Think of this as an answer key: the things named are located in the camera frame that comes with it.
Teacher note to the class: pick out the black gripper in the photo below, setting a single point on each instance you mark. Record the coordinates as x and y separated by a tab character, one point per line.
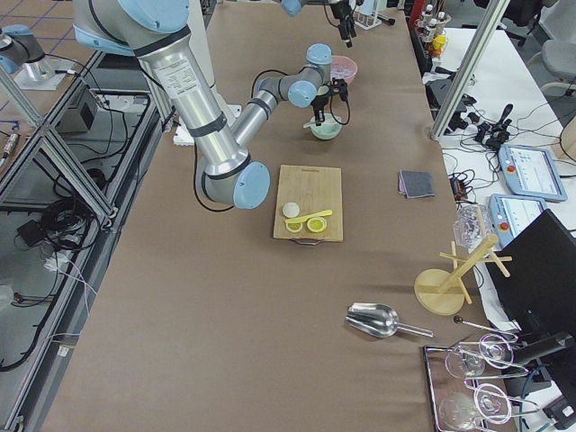
320	103
343	19

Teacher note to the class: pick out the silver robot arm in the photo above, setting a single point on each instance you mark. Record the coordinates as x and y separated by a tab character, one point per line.
157	33
293	7

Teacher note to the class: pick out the mint green bowl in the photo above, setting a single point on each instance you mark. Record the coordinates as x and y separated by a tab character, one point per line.
329	129

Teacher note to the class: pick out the pink bowl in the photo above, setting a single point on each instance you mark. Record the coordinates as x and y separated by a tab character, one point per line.
345	60

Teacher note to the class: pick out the pile of clear ice cubes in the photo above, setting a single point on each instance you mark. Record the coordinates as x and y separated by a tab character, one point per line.
341	71

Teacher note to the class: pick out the metal ice scoop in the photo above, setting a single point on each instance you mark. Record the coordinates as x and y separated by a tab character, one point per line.
380	320

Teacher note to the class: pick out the bamboo cutting board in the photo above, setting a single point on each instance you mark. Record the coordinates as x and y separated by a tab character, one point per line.
313	189

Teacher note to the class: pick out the yellow plastic knife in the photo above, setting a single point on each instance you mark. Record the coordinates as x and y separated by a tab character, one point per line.
304	218

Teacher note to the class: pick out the lemon slice near bun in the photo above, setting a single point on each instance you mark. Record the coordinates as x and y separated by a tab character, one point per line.
316	224

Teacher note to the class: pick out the grey folded cloth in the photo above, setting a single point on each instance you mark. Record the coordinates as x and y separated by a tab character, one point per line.
415	184

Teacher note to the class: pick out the wooden mug tree stand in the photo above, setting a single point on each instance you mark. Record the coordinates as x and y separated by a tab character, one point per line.
444	293

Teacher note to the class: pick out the lower blue teach pendant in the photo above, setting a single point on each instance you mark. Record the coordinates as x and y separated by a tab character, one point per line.
511	214

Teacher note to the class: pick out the blue teach pendant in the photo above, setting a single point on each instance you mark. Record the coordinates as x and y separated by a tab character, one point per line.
511	214
530	171

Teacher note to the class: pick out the upper blue teach pendant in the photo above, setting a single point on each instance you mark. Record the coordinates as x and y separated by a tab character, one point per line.
530	171

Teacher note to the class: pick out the thin metal stirring rod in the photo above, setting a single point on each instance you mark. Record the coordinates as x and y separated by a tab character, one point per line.
457	319

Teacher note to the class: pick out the black monitor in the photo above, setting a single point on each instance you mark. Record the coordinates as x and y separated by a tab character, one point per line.
539	294

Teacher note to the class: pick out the upper upside-down wine glass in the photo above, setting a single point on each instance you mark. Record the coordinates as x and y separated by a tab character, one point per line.
467	360

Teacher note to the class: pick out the upside-down wine glass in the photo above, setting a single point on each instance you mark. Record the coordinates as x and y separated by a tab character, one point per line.
467	360
476	410

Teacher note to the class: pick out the lower upside-down wine glass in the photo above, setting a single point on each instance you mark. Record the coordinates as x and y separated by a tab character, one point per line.
476	410

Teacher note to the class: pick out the aluminium frame post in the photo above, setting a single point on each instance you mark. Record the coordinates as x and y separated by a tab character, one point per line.
471	58

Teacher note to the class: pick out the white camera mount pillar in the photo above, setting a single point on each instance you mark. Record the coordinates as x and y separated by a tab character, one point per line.
190	85

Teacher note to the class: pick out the black wire glass rack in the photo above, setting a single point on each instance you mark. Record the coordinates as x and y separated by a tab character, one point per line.
440	383

